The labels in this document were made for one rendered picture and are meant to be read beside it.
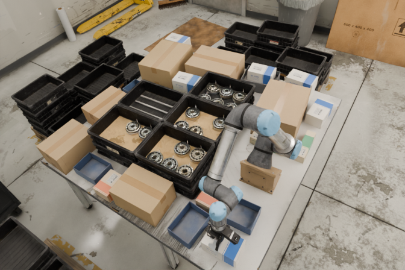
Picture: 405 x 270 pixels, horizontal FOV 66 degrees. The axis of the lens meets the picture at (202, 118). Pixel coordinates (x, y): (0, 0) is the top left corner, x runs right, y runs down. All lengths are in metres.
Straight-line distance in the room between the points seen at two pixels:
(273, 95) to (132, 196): 1.15
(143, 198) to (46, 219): 1.41
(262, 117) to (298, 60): 1.95
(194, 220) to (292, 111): 0.94
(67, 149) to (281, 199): 1.38
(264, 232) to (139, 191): 0.72
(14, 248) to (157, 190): 1.04
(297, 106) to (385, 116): 1.64
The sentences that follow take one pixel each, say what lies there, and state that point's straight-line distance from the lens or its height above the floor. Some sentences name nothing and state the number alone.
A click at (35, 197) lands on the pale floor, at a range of 3.22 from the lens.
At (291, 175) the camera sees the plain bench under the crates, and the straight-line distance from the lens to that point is 2.04.
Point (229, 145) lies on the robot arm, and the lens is 1.49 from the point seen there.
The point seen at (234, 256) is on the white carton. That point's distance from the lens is 1.68.
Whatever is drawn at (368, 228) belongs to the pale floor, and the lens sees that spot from 2.81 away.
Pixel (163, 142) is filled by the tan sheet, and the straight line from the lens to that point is 2.04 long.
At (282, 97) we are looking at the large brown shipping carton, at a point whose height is 0.90.
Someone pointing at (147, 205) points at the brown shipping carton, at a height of 0.86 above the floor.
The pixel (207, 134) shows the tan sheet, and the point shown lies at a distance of 2.05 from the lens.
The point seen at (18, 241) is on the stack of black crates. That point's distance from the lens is 2.43.
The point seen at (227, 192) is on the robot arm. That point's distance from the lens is 1.48.
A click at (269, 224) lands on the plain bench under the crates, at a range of 1.86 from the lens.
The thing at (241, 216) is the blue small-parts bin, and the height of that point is 0.70.
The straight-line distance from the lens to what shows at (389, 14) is 4.28.
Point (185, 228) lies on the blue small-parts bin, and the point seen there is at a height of 0.70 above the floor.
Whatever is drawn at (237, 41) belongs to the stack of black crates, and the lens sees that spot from 3.69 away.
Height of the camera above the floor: 2.37
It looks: 46 degrees down
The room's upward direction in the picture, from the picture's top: 6 degrees counter-clockwise
